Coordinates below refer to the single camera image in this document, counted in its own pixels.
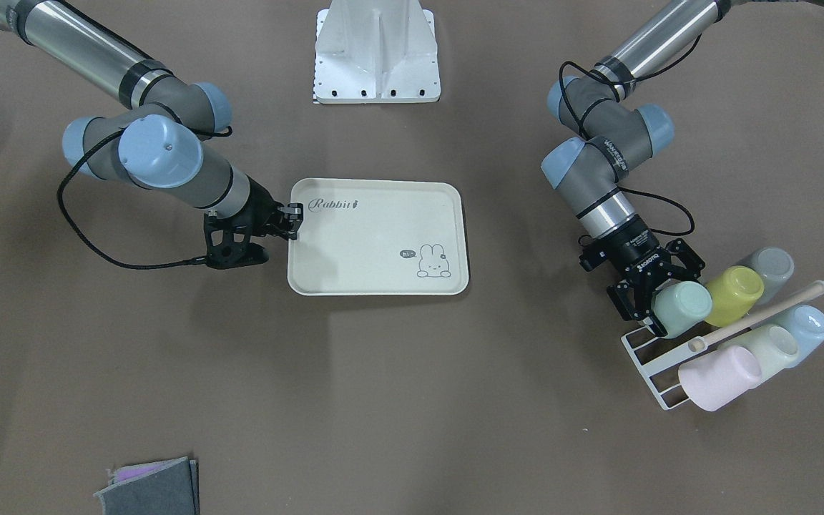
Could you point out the wooden rack handle rod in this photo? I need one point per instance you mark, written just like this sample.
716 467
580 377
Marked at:
759 315

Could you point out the yellow cup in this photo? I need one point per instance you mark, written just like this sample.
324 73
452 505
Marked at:
734 292

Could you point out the green cup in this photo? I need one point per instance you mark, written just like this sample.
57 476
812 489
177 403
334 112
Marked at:
680 306

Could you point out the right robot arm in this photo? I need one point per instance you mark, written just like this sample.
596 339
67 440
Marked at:
160 142

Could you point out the grey cup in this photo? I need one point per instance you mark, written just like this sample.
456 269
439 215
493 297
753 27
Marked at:
773 264

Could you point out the light blue cup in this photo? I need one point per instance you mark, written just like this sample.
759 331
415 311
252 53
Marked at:
806 324

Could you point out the grey folded cloth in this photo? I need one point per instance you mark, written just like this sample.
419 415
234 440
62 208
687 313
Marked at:
159 487

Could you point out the cream white cup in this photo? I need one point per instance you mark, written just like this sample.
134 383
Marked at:
774 348

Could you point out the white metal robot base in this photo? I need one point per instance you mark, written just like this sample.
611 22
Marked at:
376 52

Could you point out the cream rabbit tray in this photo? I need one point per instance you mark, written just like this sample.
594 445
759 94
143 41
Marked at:
378 237

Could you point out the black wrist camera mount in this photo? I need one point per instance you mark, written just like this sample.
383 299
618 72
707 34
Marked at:
228 241

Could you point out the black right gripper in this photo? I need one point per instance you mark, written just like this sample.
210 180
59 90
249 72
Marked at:
262 208

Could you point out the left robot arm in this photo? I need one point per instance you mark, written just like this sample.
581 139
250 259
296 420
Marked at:
610 141

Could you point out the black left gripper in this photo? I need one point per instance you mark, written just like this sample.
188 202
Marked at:
636 254

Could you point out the pink cup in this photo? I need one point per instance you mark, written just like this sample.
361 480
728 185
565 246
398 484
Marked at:
713 380

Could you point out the white wire cup rack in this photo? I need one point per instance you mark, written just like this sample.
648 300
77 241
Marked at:
657 359

